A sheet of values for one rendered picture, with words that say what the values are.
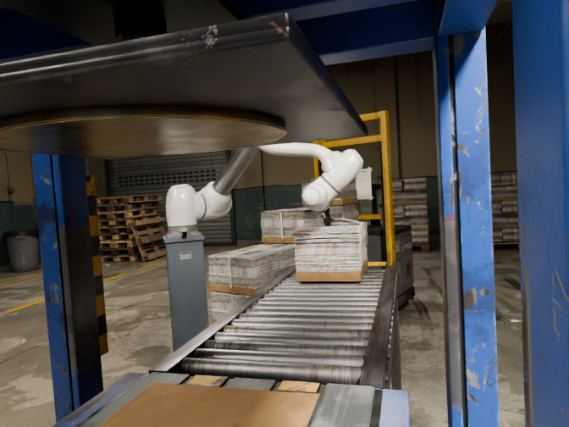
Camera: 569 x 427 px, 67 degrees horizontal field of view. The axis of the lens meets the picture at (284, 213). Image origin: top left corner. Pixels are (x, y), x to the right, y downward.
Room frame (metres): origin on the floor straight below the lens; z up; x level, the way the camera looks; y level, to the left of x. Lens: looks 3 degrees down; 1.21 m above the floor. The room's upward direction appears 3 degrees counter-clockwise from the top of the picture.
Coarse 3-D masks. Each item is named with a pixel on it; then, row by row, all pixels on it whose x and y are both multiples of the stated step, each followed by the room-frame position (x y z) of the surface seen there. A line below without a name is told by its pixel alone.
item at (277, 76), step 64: (0, 64) 0.32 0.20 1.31; (64, 64) 0.31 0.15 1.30; (128, 64) 0.29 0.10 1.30; (192, 64) 0.30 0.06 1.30; (256, 64) 0.31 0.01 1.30; (320, 64) 0.35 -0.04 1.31; (0, 128) 0.44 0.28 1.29; (64, 128) 0.45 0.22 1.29; (128, 128) 0.47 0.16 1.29; (192, 128) 0.50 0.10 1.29; (256, 128) 0.53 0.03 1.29; (320, 128) 0.65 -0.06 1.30
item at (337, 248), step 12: (300, 228) 1.93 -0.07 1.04; (312, 228) 1.91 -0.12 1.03; (324, 228) 1.89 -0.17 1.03; (336, 228) 1.87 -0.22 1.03; (348, 228) 1.86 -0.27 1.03; (360, 228) 1.86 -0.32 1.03; (300, 240) 1.87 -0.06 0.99; (312, 240) 1.86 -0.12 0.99; (324, 240) 1.84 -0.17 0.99; (336, 240) 1.83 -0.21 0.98; (348, 240) 1.82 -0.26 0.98; (360, 240) 1.82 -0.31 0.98; (300, 252) 1.88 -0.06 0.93; (312, 252) 1.87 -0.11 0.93; (324, 252) 1.85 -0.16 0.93; (336, 252) 1.84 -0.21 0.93; (348, 252) 1.83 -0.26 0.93; (360, 252) 1.84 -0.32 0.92; (300, 264) 1.89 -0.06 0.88; (312, 264) 1.87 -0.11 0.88; (324, 264) 1.86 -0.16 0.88; (336, 264) 1.85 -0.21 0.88; (348, 264) 1.83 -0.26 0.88; (360, 264) 1.84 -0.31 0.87
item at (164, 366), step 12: (288, 276) 2.06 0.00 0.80; (264, 288) 1.81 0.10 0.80; (252, 300) 1.62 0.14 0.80; (240, 312) 1.47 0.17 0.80; (216, 324) 1.34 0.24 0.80; (228, 324) 1.35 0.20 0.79; (204, 336) 1.23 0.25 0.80; (180, 348) 1.14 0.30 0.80; (192, 348) 1.14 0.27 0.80; (168, 360) 1.06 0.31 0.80; (180, 360) 1.06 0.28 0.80; (168, 372) 1.01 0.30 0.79
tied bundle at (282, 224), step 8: (264, 216) 3.16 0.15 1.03; (272, 216) 3.11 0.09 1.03; (280, 216) 3.06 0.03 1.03; (288, 216) 3.04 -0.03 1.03; (296, 216) 3.00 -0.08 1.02; (304, 216) 2.97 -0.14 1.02; (312, 216) 3.07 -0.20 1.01; (320, 216) 3.17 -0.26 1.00; (264, 224) 3.15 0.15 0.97; (272, 224) 3.11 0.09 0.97; (280, 224) 3.07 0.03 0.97; (288, 224) 3.04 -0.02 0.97; (296, 224) 3.00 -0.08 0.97; (304, 224) 2.98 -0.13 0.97; (264, 232) 3.15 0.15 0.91; (272, 232) 3.12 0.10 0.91; (280, 232) 3.08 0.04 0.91; (288, 232) 3.04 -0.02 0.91
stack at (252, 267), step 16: (208, 256) 2.70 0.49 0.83; (224, 256) 2.64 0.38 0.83; (240, 256) 2.60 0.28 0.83; (256, 256) 2.56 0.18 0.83; (272, 256) 2.65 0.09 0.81; (288, 256) 2.79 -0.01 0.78; (224, 272) 2.63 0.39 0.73; (240, 272) 2.55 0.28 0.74; (256, 272) 2.50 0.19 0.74; (272, 272) 2.64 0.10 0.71; (256, 288) 2.51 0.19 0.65; (224, 304) 2.64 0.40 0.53
